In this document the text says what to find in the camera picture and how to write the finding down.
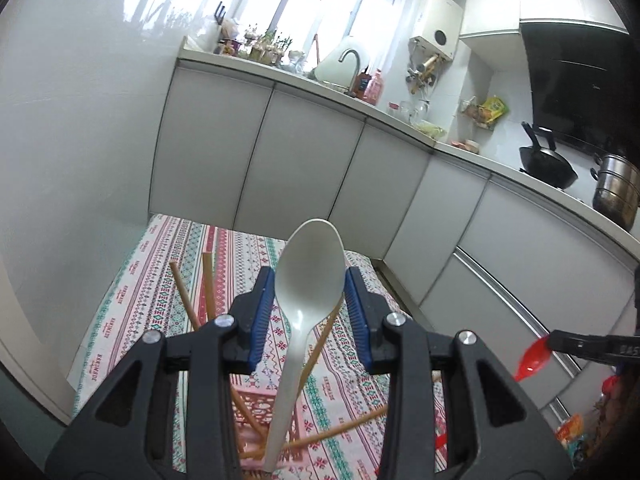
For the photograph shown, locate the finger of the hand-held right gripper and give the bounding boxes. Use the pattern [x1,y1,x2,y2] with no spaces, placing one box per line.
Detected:
[547,330,603,357]

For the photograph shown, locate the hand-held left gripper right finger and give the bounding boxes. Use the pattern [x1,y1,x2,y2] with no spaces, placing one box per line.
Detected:
[345,266,573,480]

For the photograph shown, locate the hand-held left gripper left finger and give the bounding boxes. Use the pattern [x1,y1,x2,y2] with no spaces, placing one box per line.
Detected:
[45,266,277,480]

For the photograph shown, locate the pile of wooden chopsticks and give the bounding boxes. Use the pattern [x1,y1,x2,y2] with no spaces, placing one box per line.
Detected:
[169,252,388,461]

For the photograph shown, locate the white plastic spoon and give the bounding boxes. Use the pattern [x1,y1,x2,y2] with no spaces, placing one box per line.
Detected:
[262,218,347,472]

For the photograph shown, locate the pink perforated utensil basket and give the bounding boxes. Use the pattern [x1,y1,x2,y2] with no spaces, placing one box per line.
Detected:
[230,387,311,480]

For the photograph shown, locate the orange snack packet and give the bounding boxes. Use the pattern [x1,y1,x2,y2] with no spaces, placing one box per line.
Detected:
[555,412,586,446]

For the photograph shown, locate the striped patterned tablecloth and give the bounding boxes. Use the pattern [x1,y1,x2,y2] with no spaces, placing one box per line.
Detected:
[72,212,451,480]

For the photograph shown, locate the white base cabinets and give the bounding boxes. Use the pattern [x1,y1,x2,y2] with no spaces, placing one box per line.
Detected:
[147,57,640,411]

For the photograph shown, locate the steel stock pot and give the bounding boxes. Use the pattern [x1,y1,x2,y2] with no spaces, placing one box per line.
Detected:
[590,152,640,233]

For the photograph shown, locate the black wok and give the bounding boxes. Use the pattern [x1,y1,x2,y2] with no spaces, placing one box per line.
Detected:
[519,121,580,191]

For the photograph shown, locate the white kitchen counter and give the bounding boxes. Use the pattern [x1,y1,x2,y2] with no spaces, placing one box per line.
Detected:
[180,35,640,261]

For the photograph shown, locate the pink soap bottle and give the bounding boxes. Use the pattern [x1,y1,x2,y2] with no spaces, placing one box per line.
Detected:
[364,69,387,106]

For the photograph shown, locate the yellow snack packet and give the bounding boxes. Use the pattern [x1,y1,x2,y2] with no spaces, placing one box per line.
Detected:
[477,97,508,123]

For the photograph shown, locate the metal kitchen faucet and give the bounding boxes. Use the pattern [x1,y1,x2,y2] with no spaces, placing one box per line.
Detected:
[339,49,362,96]

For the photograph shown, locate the cream rounded chopping board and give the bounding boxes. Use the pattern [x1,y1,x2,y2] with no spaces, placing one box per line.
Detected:
[316,35,368,88]

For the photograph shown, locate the black range hood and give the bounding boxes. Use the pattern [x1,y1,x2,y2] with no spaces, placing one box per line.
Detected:
[520,20,638,153]

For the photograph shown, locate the row of potted plants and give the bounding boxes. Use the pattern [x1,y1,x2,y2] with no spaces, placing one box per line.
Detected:
[242,25,296,66]

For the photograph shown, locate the white water heater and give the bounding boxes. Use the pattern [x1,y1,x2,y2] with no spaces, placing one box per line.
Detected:
[411,0,463,61]

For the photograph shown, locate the kitchen window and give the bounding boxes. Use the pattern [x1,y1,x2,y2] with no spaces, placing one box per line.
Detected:
[125,0,411,56]

